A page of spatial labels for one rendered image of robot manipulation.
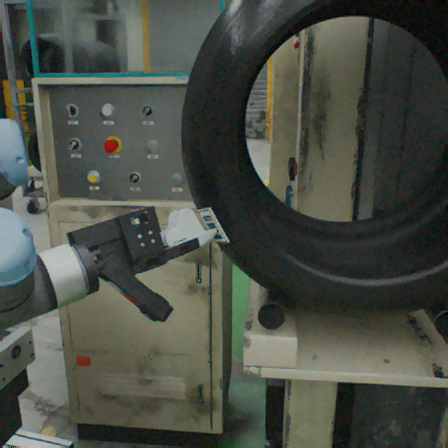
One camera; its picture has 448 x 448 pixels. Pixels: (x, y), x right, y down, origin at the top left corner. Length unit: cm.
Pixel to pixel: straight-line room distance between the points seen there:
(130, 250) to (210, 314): 94
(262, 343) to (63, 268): 36
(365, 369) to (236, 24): 58
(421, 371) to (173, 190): 89
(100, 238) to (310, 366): 42
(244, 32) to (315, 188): 51
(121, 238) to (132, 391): 115
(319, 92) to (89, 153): 75
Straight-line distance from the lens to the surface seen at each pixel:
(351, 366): 86
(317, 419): 138
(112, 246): 65
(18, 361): 128
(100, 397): 180
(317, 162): 108
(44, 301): 61
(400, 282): 75
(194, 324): 155
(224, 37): 69
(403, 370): 88
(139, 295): 64
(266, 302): 78
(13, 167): 86
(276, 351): 81
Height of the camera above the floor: 127
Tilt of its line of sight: 18 degrees down
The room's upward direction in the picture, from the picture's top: straight up
